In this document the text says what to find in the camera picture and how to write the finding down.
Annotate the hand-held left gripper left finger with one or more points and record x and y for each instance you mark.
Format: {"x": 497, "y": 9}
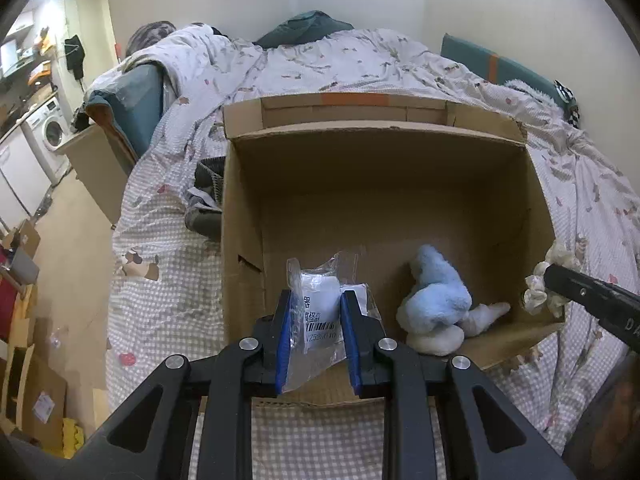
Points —
{"x": 282, "y": 345}

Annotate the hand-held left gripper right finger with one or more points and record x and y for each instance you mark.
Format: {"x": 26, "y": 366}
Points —
{"x": 350, "y": 345}

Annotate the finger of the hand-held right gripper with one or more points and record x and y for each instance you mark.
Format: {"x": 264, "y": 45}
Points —
{"x": 575, "y": 287}

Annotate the cream ruffled scrunchie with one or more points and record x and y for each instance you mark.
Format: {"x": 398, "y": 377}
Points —
{"x": 537, "y": 290}

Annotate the clear plastic bag white label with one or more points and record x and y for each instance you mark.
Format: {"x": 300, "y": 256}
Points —
{"x": 320, "y": 305}

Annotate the blue and white plush toy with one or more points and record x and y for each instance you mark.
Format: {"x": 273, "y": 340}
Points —
{"x": 435, "y": 300}

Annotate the brown cardboard box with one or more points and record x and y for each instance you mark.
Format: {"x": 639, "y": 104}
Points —
{"x": 380, "y": 200}

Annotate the person's right forearm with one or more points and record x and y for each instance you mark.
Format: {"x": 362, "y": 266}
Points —
{"x": 610, "y": 410}

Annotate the bed with checkered dog sheet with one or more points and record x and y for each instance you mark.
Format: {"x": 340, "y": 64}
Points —
{"x": 160, "y": 310}

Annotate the dark grey clothes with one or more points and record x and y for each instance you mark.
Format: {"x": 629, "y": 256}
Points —
{"x": 205, "y": 210}

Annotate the black white checkered cloth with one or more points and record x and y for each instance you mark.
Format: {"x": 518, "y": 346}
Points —
{"x": 567, "y": 102}

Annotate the white fluffy blanket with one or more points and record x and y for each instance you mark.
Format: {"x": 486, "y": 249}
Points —
{"x": 530, "y": 90}

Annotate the teal pillow with orange stripe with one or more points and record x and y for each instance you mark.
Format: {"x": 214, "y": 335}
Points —
{"x": 495, "y": 67}

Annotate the flat cardboard boxes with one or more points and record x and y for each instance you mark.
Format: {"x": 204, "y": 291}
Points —
{"x": 35, "y": 395}

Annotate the beige bedside table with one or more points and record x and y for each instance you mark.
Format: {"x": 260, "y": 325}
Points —
{"x": 97, "y": 170}

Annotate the grey flat board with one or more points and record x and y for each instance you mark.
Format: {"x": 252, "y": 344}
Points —
{"x": 25, "y": 265}

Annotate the red box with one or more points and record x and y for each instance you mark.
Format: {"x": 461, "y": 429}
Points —
{"x": 7, "y": 310}

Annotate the white floral duvet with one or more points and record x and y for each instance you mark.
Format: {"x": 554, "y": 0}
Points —
{"x": 350, "y": 65}

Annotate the open cardboard box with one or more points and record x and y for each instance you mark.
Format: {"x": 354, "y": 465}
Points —
{"x": 22, "y": 237}

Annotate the teal cushion with orange edge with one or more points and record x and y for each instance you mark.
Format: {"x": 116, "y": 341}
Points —
{"x": 132, "y": 105}

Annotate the white kitchen cabinets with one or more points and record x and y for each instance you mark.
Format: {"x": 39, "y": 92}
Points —
{"x": 20, "y": 175}

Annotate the white washing machine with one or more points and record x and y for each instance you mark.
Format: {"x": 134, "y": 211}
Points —
{"x": 50, "y": 132}

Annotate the dark green pillow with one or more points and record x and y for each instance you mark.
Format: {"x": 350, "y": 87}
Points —
{"x": 300, "y": 30}

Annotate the grey striped blanket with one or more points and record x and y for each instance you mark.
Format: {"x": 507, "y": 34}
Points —
{"x": 147, "y": 35}

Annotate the black hanging garment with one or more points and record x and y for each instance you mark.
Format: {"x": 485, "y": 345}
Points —
{"x": 75, "y": 55}

